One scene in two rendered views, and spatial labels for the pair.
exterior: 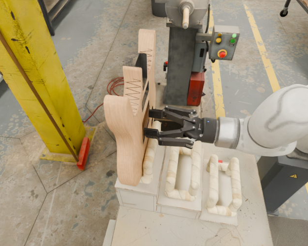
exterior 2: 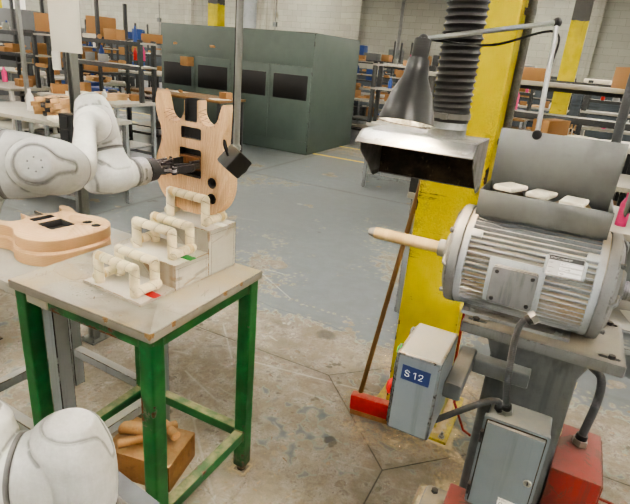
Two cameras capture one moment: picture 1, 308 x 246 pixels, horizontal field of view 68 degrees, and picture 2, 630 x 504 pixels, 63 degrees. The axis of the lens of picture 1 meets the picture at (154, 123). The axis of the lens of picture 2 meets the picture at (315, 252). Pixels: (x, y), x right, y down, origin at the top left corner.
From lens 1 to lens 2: 211 cm
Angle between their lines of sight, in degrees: 86
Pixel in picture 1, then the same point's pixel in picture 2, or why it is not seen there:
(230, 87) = not seen: outside the picture
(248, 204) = (89, 296)
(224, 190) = (121, 286)
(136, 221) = not seen: hidden behind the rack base
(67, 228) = (267, 384)
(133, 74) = (187, 104)
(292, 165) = not seen: hidden behind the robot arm
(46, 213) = (299, 371)
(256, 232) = (62, 289)
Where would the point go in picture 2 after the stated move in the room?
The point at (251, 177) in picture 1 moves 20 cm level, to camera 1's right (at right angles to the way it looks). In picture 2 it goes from (108, 310) to (55, 341)
